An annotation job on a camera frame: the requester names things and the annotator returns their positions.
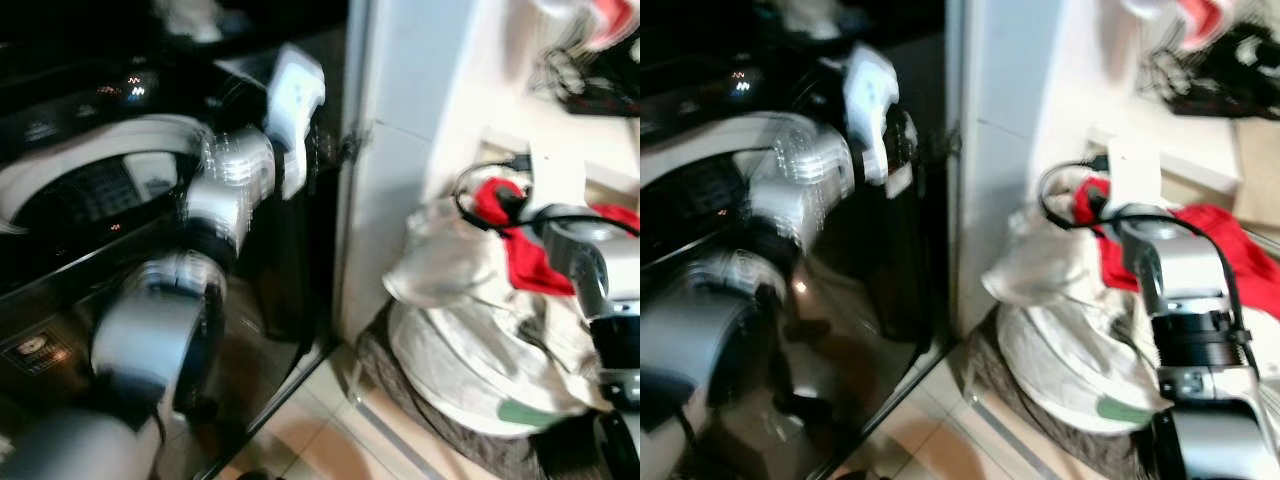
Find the red garment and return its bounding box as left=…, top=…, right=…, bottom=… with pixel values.
left=1074, top=177, right=1280, bottom=323
left=471, top=177, right=641, bottom=298

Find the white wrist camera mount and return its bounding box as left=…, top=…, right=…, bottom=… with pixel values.
left=1105, top=134, right=1167, bottom=213
left=529, top=138, right=593, bottom=213
left=843, top=44, right=901, bottom=188
left=263, top=44, right=327, bottom=199

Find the red and white cloth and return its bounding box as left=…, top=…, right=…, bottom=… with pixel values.
left=535, top=0, right=641, bottom=53
left=1122, top=0, right=1243, bottom=53

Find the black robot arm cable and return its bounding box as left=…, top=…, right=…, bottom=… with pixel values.
left=453, top=158, right=641, bottom=239
left=1036, top=158, right=1253, bottom=346

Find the black front-load washing machine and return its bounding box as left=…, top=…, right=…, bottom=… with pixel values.
left=640, top=25, right=956, bottom=480
left=0, top=25, right=353, bottom=480

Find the white crumpled garment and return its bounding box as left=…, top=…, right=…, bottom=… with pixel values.
left=982, top=194, right=1201, bottom=438
left=383, top=194, right=613, bottom=438

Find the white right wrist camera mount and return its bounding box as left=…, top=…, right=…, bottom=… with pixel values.
left=1105, top=134, right=1167, bottom=213
left=529, top=138, right=593, bottom=213

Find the small white cloth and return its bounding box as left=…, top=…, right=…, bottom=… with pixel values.
left=153, top=0, right=253, bottom=43
left=778, top=0, right=853, bottom=43

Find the dark woven laundry basket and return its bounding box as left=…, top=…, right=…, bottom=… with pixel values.
left=353, top=315, right=601, bottom=480
left=963, top=315, right=1161, bottom=480

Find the black cluttered rack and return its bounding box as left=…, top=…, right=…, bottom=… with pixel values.
left=543, top=38, right=641, bottom=118
left=1148, top=22, right=1280, bottom=119

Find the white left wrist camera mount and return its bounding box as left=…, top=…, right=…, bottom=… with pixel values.
left=843, top=44, right=901, bottom=188
left=263, top=44, right=327, bottom=199

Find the silver rimmed washer door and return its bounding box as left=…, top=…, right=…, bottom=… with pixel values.
left=0, top=113, right=216, bottom=293
left=640, top=113, right=793, bottom=273

